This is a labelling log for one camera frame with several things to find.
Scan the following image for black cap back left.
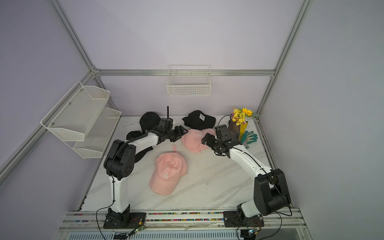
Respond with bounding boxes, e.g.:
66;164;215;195
139;112;161;133

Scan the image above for green garden gloves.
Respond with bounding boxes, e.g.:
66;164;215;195
240;131;259;149

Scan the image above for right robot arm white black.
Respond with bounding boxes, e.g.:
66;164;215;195
202;125;291;218

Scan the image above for black cap near left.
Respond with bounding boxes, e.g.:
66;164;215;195
125;130;154;164

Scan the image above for pink cap LA logo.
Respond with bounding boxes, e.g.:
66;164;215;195
149;145;188;196

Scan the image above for lower white mesh shelf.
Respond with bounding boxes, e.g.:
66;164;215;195
73;108;121;159

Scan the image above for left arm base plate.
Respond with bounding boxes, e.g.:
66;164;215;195
103;212;147;230

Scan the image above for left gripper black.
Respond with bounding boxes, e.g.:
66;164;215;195
165;125;188;143

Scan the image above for black cap with white label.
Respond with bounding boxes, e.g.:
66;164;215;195
182;110;216;130

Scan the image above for white mesh shelf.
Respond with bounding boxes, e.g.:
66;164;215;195
41;82;110;142
73;108;121;159

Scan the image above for aluminium rail front frame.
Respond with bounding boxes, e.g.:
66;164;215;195
59;208;307;232

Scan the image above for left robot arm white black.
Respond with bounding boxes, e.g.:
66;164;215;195
104;118;188;216

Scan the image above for yellow artificial flowers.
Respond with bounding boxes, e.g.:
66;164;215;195
231;108;253;126

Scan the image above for pink cap script logo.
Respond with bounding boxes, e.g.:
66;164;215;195
181;129;216;153

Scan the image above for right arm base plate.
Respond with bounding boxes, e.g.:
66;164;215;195
223;211;265;228

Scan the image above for purple glass vase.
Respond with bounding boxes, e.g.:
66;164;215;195
228;120;241;140

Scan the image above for white wire basket wall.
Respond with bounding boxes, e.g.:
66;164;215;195
167;65;212;97

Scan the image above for upper white mesh shelf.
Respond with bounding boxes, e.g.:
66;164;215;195
41;82;110;142

